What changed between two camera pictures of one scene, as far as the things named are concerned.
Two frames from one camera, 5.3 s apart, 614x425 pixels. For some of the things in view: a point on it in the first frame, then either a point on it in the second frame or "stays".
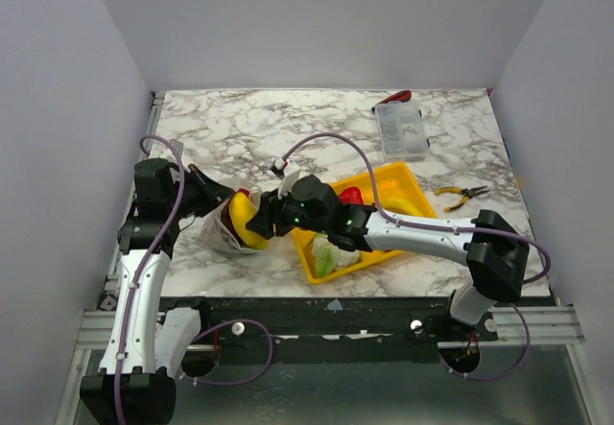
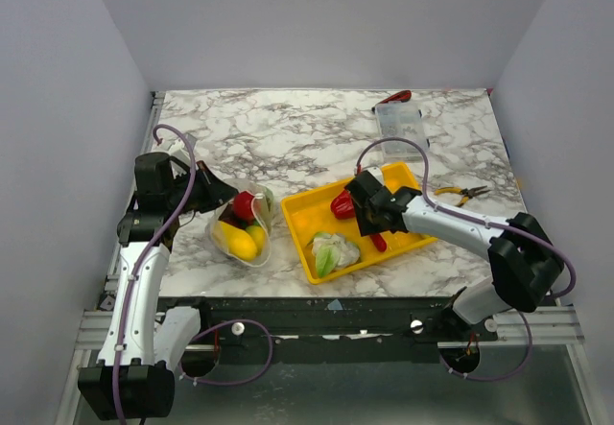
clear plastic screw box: (401, 131) stays
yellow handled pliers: (468, 193) stays
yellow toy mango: (242, 209) -> (233, 241)
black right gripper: (270, 212) -> (363, 202)
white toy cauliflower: (329, 256) stays
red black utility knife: (401, 96) stays
